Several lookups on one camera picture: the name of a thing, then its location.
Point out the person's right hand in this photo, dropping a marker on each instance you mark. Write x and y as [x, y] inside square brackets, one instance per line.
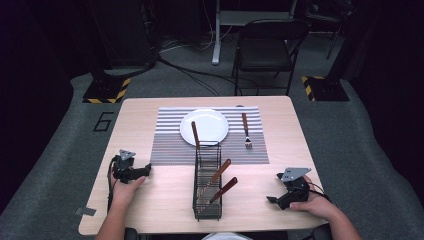
[315, 205]

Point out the white desk frame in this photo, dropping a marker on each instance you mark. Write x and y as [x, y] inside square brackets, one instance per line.
[218, 33]

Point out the person's left hand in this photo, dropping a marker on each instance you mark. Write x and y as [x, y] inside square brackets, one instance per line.
[125, 191]

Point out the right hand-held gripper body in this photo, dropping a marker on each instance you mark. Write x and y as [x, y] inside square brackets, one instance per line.
[295, 190]

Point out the grey tape piece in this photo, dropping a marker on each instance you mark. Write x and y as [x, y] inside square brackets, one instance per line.
[85, 211]

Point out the person's white shirt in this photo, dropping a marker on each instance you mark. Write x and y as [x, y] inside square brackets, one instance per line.
[226, 236]

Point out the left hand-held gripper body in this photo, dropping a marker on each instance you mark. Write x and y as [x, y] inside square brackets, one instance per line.
[123, 165]

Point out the large black cabinet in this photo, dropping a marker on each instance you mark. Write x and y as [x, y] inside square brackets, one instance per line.
[123, 33]

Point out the white round plate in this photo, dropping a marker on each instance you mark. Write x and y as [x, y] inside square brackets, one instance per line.
[208, 125]

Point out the grey striped placemat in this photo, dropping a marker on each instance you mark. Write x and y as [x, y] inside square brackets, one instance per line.
[173, 150]

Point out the striped black stand base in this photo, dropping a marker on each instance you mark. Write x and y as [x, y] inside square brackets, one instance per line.
[326, 88]
[106, 90]

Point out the black folding chair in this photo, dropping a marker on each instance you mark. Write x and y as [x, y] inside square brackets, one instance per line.
[265, 55]

